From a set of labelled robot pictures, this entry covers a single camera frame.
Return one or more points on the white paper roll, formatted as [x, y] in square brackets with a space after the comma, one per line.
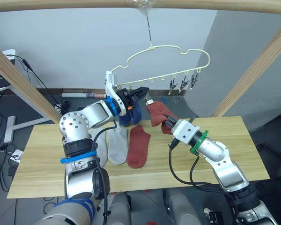
[82, 95]

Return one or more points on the metal hanger hook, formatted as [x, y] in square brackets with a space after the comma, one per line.
[149, 30]

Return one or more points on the white desk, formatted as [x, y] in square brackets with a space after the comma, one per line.
[7, 55]

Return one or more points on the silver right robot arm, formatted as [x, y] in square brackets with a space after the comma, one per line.
[227, 164]

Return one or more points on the grey rounded robot leg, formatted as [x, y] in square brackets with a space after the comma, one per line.
[180, 206]
[120, 208]

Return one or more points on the metal hanger clip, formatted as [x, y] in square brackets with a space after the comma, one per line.
[150, 101]
[194, 80]
[172, 85]
[183, 84]

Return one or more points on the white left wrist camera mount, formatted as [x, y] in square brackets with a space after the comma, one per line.
[110, 87]

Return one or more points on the horizontal wooden frame beam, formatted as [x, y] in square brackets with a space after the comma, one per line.
[61, 5]

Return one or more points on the grey sock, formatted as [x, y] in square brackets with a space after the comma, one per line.
[118, 147]
[102, 150]

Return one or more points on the red sock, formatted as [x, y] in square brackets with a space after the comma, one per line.
[138, 150]
[158, 113]

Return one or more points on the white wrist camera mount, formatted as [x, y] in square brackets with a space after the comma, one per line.
[186, 130]
[110, 87]

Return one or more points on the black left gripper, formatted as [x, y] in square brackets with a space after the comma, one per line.
[127, 98]

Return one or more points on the dark blue sock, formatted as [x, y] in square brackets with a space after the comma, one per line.
[134, 116]

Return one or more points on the slanted wooden frame beam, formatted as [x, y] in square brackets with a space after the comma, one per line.
[21, 79]
[253, 70]

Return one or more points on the clear tape wad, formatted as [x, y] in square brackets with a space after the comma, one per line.
[142, 5]

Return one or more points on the white desk leg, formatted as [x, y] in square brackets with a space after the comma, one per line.
[10, 126]

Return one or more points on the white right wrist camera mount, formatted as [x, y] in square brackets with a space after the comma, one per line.
[186, 130]

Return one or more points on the white power strip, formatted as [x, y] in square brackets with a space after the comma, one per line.
[17, 155]

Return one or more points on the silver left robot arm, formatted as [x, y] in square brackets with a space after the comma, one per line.
[77, 122]

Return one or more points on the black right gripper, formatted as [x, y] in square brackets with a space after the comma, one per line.
[171, 125]

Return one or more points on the cream plastic clip hanger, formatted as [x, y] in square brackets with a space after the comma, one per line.
[153, 48]

